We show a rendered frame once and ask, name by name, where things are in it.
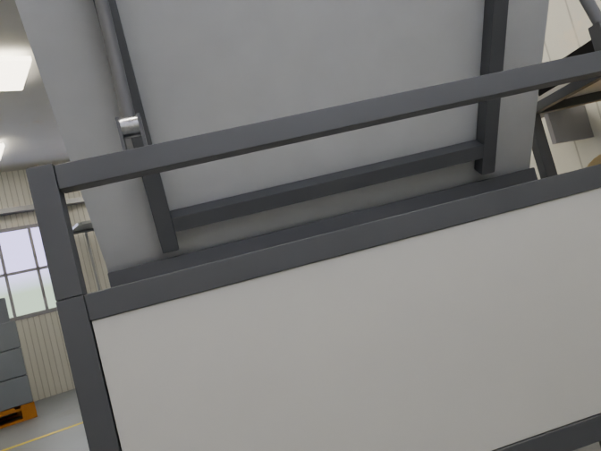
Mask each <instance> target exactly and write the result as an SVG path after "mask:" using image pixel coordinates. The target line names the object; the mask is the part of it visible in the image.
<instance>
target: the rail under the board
mask: <svg viewBox="0 0 601 451"><path fill-rule="evenodd" d="M537 179H538V177H537V174H536V170H535V167H531V168H528V169H524V170H520V171H517V172H513V173H509V174H503V175H499V176H496V177H492V178H488V179H485V180H481V181H477V182H474V183H467V184H464V185H460V186H456V187H453V188H449V189H445V190H441V191H435V192H431V193H428V194H423V195H419V196H416V197H412V198H408V199H405V200H398V201H395V202H391V203H387V204H384V205H380V206H376V207H373V208H366V209H363V210H359V211H355V212H352V213H348V214H344V215H340V216H337V217H330V218H327V219H323V220H319V221H316V222H312V223H307V224H304V225H297V226H294V227H290V228H286V229H283V230H279V231H275V232H272V233H268V234H262V235H258V236H254V237H250V238H247V239H243V240H239V241H236V242H232V243H226V244H222V245H218V246H215V247H211V248H207V249H204V250H200V251H194V252H189V253H185V254H182V255H178V256H174V257H171V258H167V259H163V260H157V261H153V262H149V263H146V264H142V265H138V266H135V267H131V268H125V269H121V270H117V271H114V272H110V273H107V275H108V279H109V283H110V286H111V287H115V286H118V285H125V284H129V283H132V282H136V281H140V280H143V279H147V278H151V277H157V276H161V275H164V274H167V273H171V272H174V271H178V270H182V269H186V268H192V267H196V266H199V265H203V264H207V263H210V262H214V261H218V260H224V259H228V258H231V257H235V256H239V255H242V254H245V253H249V252H253V251H259V250H263V249H266V248H270V247H274V246H277V245H281V244H285V243H291V242H295V241H299V240H302V239H306V238H310V237H312V236H316V235H320V234H326V233H330V232H333V231H337V230H341V229H344V228H348V227H352V226H358V225H362V224H366V223H369V222H373V221H377V220H380V219H384V218H387V217H393V216H397V215H401V214H404V213H408V212H412V211H415V210H419V209H423V208H429V207H433V206H436V205H440V204H444V203H447V202H451V201H455V200H460V199H464V198H468V197H471V196H475V195H479V194H482V193H486V192H490V191H496V190H500V189H503V188H507V187H511V186H514V185H518V184H522V183H528V182H531V181H535V180H537Z"/></svg>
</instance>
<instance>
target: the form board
mask: <svg viewBox="0 0 601 451"><path fill-rule="evenodd" d="M14 1H15V3H16V5H17V8H18V11H19V14H20V16H21V21H22V24H23V27H24V29H25V31H26V34H27V37H28V40H29V43H30V47H31V50H32V53H33V55H34V57H35V60H36V63H37V66H38V70H39V73H40V76H41V79H42V81H43V83H44V86H45V89H46V92H47V96H48V99H49V102H50V105H51V107H52V109H53V112H54V115H55V120H56V122H57V125H58V128H59V131H60V133H61V135H62V138H63V143H64V146H65V148H66V151H67V154H68V157H69V159H70V161H71V162H72V161H76V160H81V159H84V158H89V157H97V156H101V155H105V154H110V153H115V152H118V151H123V147H122V143H121V140H120V136H119V132H118V128H117V124H116V121H115V118H116V117H119V118H121V115H120V111H119V106H118V103H117V98H116V95H115V90H114V84H113V79H112V75H111V71H110V67H109V63H108V59H107V55H106V48H105V43H104V40H103V35H102V31H101V29H100V25H99V21H98V18H97V13H96V9H95V5H94V3H93V0H14ZM115 1H116V4H117V8H118V12H119V15H120V19H121V23H122V26H123V32H124V36H125V39H126V43H127V47H128V50H129V54H130V58H131V63H132V67H133V71H134V74H135V78H136V82H137V85H138V89H139V92H140V98H141V102H142V105H143V109H144V113H145V116H146V120H147V123H148V129H149V133H150V137H151V140H152V144H157V143H161V142H166V141H170V140H178V139H182V138H187V137H190V136H195V135H200V134H204V133H208V132H216V131H221V130H225V129H229V128H233V127H238V126H243V125H246V124H251V123H259V122H263V121H267V120H272V119H276V118H280V117H285V116H289V115H297V114H301V113H306V112H310V111H315V110H318V109H323V108H328V107H332V106H340V105H344V104H349V103H352V102H357V101H361V100H366V99H371V98H378V97H383V96H387V95H391V94H395V93H400V92H404V91H408V90H413V89H421V88H425V87H429V86H434V85H438V84H443V83H447V82H451V81H459V80H463V79H468V78H472V77H477V76H480V64H481V49H482V35H483V20H484V6H485V0H115ZM548 6H549V0H509V5H508V16H507V28H506V39H505V50H504V71H506V70H511V69H514V68H519V67H523V66H528V65H533V64H540V63H542V59H543V52H544V44H545V36H546V22H547V14H548ZM537 104H538V89H537V90H533V91H529V92H525V93H521V94H517V95H512V96H508V97H504V98H501V103H500V114H499V124H498V135H497V146H496V157H495V171H494V172H493V173H490V174H483V175H482V174H480V173H479V172H477V171H476V170H475V169H474V165H475V160H474V161H470V162H466V163H462V164H459V165H455V166H448V167H444V168H440V169H437V170H433V171H429V172H425V173H421V174H415V175H411V176H407V177H403V178H399V179H395V180H392V181H388V182H384V183H377V184H373V185H370V186H366V187H362V188H359V189H354V190H350V191H344V192H340V193H336V194H332V195H328V196H325V197H321V198H317V199H314V200H306V201H303V202H299V203H295V204H292V205H287V206H283V207H280V208H273V209H270V210H266V211H261V212H258V213H254V214H250V215H247V216H243V217H236V218H232V219H228V220H225V221H221V222H216V223H213V224H209V225H203V226H199V227H194V228H191V229H187V230H183V231H180V232H175V234H176V238H177V241H178V245H179V250H177V251H170V252H167V253H163V252H162V248H161V244H160V241H159V238H158V235H157V229H156V226H155V222H154V219H153V216H152V212H151V209H150V206H149V203H148V196H147V194H146V190H145V186H144V183H143V180H142V177H138V178H134V179H130V180H125V181H121V182H117V183H110V184H106V185H101V186H98V187H93V188H88V189H85V190H80V192H81V195H82V198H83V200H84V203H85V206H86V209H87V211H88V213H89V218H90V221H91V224H92V226H93V229H94V232H95V235H96V237H97V241H98V244H99V247H100V250H101V252H102V255H103V258H104V261H105V264H106V267H107V270H108V273H110V272H114V271H117V270H121V269H125V268H131V267H135V266H138V265H142V264H146V263H149V262H153V261H157V260H163V259H167V258H171V257H174V256H178V255H182V254H185V253H189V252H194V251H200V250H204V249H207V248H211V247H215V246H218V245H222V244H226V243H232V242H236V241H239V240H243V239H247V238H250V237H254V236H258V235H262V234H268V233H272V232H275V231H279V230H283V229H286V228H290V227H294V226H300V225H304V224H307V223H312V222H316V221H319V220H323V219H327V218H330V217H337V216H340V215H344V214H348V213H352V212H355V211H359V210H363V209H366V208H373V207H376V206H380V205H384V204H387V203H391V202H395V201H398V200H405V199H408V198H412V197H416V196H419V195H423V194H428V193H431V192H435V191H441V190H445V189H449V188H453V187H456V186H460V185H464V184H467V183H474V182H477V181H481V180H485V179H488V178H492V177H496V176H499V175H503V174H509V173H513V172H517V171H520V170H524V169H528V168H529V166H530V158H531V150H532V142H533V135H534V127H535V120H536V112H537ZM477 121H478V103H476V104H472V105H467V106H460V107H456V108H452V109H447V110H444V111H439V112H435V113H431V114H426V115H419V116H415V117H411V118H407V119H402V120H399V121H394V122H390V123H382V124H379V125H374V126H370V127H366V128H362V129H358V130H353V131H349V132H342V133H337V134H334V135H329V136H326V137H321V138H316V139H313V140H305V141H301V142H297V143H293V144H289V145H284V146H280V147H276V148H271V149H264V150H261V151H256V152H252V153H248V154H244V155H239V156H235V157H228V158H224V159H219V160H216V161H211V162H207V163H203V164H198V165H195V166H187V167H183V168H179V169H174V170H171V171H166V172H162V173H160V175H161V179H162V182H163V185H164V189H165V196H166V199H167V203H168V207H169V210H170V211H171V210H175V209H178V208H186V207H189V206H193V205H197V204H201V203H205V202H209V201H213V200H220V199H223V198H228V197H232V196H235V195H240V194H243V193H247V192H252V191H258V190H262V189H266V188H270V187H274V186H278V185H282V184H286V183H293V182H297V181H300V180H305V179H309V178H312V177H317V176H320V175H324V174H331V173H335V172H339V171H343V170H347V169H351V168H355V167H359V166H365V165H370V164H374V163H377V162H382V161H386V160H389V159H394V158H398V157H404V156H409V155H412V154H416V153H420V152H424V151H428V150H431V149H439V148H442V147H447V146H451V145H454V144H459V143H463V142H466V141H470V140H475V139H476V136H477Z"/></svg>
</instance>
